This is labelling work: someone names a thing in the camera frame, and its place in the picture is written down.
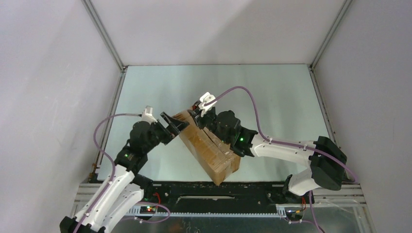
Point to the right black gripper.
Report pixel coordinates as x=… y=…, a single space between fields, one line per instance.
x=199 y=122

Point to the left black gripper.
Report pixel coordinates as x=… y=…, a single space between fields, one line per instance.
x=171 y=133

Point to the brown cardboard express box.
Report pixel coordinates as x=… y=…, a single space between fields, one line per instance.
x=214 y=156

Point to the red black utility knife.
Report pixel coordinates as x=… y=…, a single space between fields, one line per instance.
x=195 y=106

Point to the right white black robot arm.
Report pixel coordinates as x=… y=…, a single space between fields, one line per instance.
x=323 y=160

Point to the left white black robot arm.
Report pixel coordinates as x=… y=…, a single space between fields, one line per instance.
x=124 y=186

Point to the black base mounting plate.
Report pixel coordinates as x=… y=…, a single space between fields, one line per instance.
x=229 y=197

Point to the left small circuit board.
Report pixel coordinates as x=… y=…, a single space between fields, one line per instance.
x=147 y=210

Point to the small circuit board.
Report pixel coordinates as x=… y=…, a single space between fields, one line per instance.
x=147 y=210
x=291 y=213

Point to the right small circuit board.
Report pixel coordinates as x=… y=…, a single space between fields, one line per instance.
x=291 y=213

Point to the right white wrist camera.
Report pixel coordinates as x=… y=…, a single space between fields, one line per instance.
x=207 y=101

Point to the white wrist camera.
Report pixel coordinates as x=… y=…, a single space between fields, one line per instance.
x=207 y=101
x=147 y=115

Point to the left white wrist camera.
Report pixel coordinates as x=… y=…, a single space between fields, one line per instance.
x=147 y=115

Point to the grey slotted cable duct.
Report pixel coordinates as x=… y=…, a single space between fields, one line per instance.
x=134 y=212

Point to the aluminium frame rail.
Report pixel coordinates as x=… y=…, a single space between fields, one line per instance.
x=99 y=25

